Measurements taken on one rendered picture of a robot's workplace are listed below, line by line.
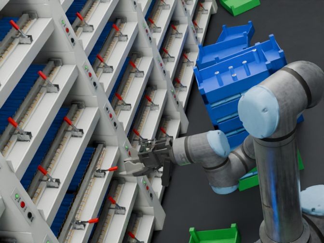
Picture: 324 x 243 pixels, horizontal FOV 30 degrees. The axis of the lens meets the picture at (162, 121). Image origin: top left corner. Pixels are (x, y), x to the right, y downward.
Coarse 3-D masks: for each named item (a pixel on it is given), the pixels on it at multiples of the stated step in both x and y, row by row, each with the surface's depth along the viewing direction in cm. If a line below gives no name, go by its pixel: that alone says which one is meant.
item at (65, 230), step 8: (96, 152) 236; (96, 160) 232; (88, 168) 228; (88, 176) 225; (88, 184) 224; (80, 192) 218; (80, 200) 215; (72, 208) 212; (72, 216) 208; (64, 232) 203; (64, 240) 201
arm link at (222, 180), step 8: (232, 160) 197; (240, 160) 197; (208, 168) 193; (216, 168) 193; (224, 168) 193; (232, 168) 196; (240, 168) 197; (208, 176) 196; (216, 176) 194; (224, 176) 194; (232, 176) 196; (240, 176) 198; (216, 184) 196; (224, 184) 195; (232, 184) 196; (216, 192) 199; (224, 192) 197
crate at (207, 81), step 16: (256, 48) 253; (224, 64) 257; (240, 64) 258; (256, 64) 254; (208, 80) 259; (224, 80) 254; (240, 80) 239; (256, 80) 240; (208, 96) 242; (224, 96) 242
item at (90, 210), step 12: (96, 144) 241; (108, 144) 242; (108, 156) 237; (108, 168) 231; (96, 180) 226; (108, 180) 230; (96, 192) 221; (96, 204) 216; (84, 216) 211; (96, 216) 217; (72, 240) 203; (84, 240) 204
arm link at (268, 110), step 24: (288, 72) 145; (264, 96) 141; (288, 96) 142; (264, 120) 141; (288, 120) 144; (264, 144) 150; (288, 144) 150; (264, 168) 156; (288, 168) 155; (264, 192) 164; (288, 192) 161; (264, 216) 174; (288, 216) 168; (264, 240) 180; (288, 240) 175; (312, 240) 183
